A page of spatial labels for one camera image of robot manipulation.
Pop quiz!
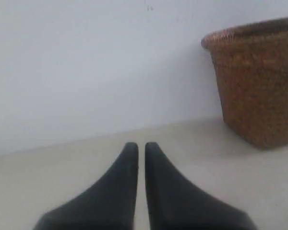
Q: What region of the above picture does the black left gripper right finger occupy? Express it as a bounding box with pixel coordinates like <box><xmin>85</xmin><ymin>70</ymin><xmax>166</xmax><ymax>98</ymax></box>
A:
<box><xmin>145</xmin><ymin>142</ymin><xmax>256</xmax><ymax>230</ymax></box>

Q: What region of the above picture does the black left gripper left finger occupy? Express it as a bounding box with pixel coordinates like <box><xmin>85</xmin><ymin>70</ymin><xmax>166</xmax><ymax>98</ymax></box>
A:
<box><xmin>34</xmin><ymin>142</ymin><xmax>139</xmax><ymax>230</ymax></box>

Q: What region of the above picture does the brown woven wicker basket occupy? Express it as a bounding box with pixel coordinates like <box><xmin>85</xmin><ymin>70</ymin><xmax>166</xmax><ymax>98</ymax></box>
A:
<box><xmin>201</xmin><ymin>17</ymin><xmax>288</xmax><ymax>149</ymax></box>

